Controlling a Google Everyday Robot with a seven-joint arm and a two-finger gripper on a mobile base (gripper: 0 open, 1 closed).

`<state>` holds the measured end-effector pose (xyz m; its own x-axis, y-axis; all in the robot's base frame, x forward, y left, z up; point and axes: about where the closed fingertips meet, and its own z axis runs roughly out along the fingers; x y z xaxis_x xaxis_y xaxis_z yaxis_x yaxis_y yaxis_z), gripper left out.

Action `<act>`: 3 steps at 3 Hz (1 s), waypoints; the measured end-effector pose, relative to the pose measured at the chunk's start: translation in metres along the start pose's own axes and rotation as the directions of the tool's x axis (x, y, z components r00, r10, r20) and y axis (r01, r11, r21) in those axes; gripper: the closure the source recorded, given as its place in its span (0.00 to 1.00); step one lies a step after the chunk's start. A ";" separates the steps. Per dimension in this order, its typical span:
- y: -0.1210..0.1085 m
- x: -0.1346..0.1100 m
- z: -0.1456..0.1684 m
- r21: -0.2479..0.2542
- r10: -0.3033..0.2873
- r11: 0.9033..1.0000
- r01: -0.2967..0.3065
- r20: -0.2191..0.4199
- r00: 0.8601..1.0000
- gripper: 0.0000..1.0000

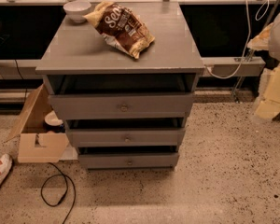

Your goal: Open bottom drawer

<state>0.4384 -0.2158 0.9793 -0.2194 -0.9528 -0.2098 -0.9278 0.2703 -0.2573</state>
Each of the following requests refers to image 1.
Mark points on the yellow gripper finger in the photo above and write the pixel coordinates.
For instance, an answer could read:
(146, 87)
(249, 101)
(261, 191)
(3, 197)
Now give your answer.
(261, 41)
(268, 102)

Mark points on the grey bottom drawer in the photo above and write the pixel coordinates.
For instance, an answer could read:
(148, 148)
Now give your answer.
(137, 160)

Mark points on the grey drawer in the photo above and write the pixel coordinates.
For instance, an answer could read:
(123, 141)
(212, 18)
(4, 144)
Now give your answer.
(115, 106)
(137, 160)
(126, 137)

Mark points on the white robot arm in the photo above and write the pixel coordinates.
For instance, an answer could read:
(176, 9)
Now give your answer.
(274, 41)

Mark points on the grey top drawer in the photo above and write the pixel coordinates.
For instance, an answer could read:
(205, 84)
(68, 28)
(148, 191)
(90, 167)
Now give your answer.
(115, 106)

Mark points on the grey middle drawer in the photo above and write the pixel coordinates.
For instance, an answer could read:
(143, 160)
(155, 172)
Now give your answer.
(126, 137)

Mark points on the open cardboard box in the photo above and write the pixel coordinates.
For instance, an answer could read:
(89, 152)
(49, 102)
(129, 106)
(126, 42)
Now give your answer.
(37, 144)

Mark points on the metal stand pole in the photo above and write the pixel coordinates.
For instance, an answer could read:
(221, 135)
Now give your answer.
(251, 51)

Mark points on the brown coffee pads bag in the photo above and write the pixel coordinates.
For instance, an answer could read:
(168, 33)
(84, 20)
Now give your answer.
(120, 28)

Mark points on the white ceramic bowl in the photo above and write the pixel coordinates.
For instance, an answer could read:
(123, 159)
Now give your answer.
(77, 10)

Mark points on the white bowl in box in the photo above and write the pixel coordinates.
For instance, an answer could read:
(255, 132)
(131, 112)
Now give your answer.
(52, 120)

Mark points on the grey wall rail ledge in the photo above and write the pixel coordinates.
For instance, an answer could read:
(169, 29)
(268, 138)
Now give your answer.
(220, 66)

